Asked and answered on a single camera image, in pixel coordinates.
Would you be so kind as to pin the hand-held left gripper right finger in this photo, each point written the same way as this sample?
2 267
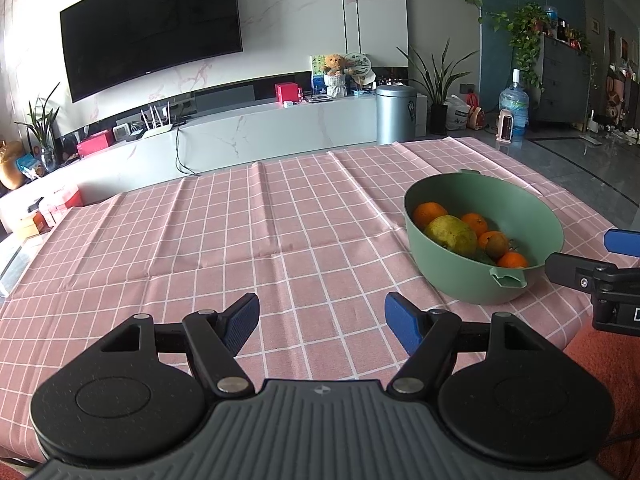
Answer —
402 322

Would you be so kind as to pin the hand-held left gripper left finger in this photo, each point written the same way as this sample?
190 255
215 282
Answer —
240 321

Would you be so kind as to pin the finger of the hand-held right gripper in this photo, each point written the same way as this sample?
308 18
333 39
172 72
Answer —
565 269
622 241

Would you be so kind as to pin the small orange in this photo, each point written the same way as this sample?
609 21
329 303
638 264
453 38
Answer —
474 222
489 238
512 260

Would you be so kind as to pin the green colander bowl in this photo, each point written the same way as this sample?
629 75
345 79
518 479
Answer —
450 280

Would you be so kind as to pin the brown kiwi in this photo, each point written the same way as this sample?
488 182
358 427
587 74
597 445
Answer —
498 249

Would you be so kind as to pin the yellow-green mango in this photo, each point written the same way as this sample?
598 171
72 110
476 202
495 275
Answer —
450 234

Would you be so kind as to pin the large orange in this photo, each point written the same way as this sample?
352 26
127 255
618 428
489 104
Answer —
430 212

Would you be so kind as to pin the pink checked tablecloth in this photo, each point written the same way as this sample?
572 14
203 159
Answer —
225 240

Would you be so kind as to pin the person's red clothing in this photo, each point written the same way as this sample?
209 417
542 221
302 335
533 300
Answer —
600 385

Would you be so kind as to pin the small white heater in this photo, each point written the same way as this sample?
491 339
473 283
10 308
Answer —
505 127

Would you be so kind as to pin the blue water bottle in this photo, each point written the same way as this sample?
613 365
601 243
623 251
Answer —
517 105

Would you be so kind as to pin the dark grey drawer cabinet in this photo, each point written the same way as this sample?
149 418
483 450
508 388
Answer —
562 80

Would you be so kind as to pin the red bag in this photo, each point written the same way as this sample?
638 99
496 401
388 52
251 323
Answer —
476 115

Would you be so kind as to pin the white marble television cabinet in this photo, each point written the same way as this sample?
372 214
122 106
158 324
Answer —
260 135

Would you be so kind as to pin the white plastic bag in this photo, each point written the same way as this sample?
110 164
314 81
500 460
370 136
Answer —
456 115

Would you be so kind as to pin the grey metal trash can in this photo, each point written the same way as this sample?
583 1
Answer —
395 115

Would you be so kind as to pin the white router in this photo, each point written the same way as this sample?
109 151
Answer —
157 130

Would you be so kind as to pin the red and white boxes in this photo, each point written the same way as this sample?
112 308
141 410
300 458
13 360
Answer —
62 205

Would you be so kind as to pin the small white desk clock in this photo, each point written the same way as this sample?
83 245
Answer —
122 132

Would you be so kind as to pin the potted snake plant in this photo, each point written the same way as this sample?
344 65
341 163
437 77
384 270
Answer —
440 85

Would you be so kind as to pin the flat red box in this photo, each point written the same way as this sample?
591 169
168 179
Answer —
95 144

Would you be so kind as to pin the small red box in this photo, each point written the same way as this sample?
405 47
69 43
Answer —
285 94

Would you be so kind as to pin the hanging vine plant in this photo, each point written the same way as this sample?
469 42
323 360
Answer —
525 30

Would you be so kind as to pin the brown cardboard box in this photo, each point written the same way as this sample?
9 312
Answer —
27 225

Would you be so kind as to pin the white wrapped basket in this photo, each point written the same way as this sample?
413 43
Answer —
335 86

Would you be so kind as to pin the painted picture board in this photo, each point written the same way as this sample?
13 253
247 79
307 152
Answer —
317 77

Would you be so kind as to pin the round decorated fan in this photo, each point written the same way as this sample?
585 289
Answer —
359 66

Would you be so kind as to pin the blue snack packet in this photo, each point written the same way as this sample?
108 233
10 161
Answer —
29 165

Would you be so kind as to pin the brown teddy bear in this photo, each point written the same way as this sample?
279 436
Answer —
334 64

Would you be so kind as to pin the green plant in glass vase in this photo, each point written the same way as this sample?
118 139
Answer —
42 135

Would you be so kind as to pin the brown vase with dried flowers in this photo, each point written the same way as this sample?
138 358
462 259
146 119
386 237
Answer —
10 170

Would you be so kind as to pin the black curved television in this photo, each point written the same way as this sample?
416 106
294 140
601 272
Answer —
150 30

